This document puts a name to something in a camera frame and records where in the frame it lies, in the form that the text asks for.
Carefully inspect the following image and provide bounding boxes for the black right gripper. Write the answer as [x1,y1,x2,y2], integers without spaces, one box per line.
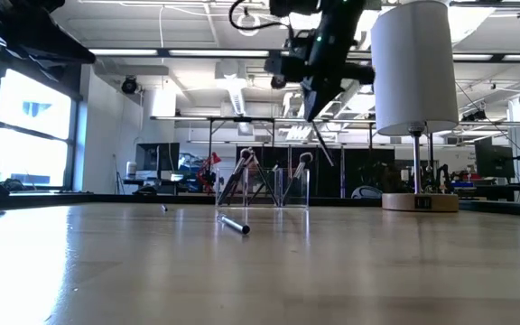
[292,31,376,122]

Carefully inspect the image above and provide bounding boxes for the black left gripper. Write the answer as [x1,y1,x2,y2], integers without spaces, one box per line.
[0,8,97,64]

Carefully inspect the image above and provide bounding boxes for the black brush silver ferrule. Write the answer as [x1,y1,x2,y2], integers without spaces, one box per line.
[311,119,335,168]

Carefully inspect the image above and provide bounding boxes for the black partition panels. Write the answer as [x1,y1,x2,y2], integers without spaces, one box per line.
[235,145,396,199]

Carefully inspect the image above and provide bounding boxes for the clear acrylic brush organizer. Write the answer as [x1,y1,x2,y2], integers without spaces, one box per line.
[215,167,311,209]

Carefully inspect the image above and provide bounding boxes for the white shade table lamp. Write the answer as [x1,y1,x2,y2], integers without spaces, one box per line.
[370,0,460,214]

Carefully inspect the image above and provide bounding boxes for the large glass window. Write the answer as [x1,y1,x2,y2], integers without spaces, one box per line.
[0,67,80,190]

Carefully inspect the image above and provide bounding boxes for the white dome-shaped object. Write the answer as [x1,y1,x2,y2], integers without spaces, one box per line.
[350,185,385,200]

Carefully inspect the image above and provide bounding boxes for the dark computer monitor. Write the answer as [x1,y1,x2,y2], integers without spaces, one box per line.
[135,142,181,180]
[474,136,516,180]

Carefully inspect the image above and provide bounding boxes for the grey marker centre table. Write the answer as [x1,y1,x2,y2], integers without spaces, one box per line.
[216,213,252,237]

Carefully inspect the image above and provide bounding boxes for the dark background desk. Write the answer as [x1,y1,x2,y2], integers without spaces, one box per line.
[456,183,520,203]

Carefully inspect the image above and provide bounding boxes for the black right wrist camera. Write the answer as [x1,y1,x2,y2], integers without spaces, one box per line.
[264,54,305,77]

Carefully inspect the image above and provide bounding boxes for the black metal frame rack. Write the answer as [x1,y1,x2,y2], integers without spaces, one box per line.
[150,115,381,200]

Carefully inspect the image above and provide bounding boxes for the white ceiling air duct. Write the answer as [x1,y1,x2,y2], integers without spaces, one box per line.
[214,60,248,116]

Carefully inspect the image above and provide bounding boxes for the white coiled ceiling cable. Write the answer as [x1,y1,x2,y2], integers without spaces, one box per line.
[236,12,263,38]

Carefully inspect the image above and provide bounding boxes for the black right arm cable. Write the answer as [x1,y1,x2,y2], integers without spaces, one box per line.
[228,0,291,32]

